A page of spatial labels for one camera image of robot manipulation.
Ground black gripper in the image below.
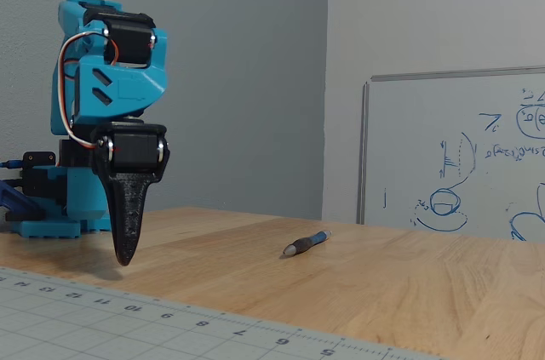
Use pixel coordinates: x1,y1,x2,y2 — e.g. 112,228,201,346
91,121,171,268

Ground dark pen with silver tip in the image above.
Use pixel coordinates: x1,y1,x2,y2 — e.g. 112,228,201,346
282,230,332,256

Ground blue five-joint robot arm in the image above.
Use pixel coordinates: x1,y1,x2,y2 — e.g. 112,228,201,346
6,0,169,238

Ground whiteboard with blue drawings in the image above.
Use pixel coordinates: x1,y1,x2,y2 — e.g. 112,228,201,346
356,65,545,243

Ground dark grey backdrop board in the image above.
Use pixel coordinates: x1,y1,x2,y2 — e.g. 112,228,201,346
0,0,330,221

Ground dark blue table clamp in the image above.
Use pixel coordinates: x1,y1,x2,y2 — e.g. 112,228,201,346
0,179,44,225

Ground grey gridded cutting mat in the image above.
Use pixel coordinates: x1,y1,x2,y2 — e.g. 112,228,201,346
0,266,452,360

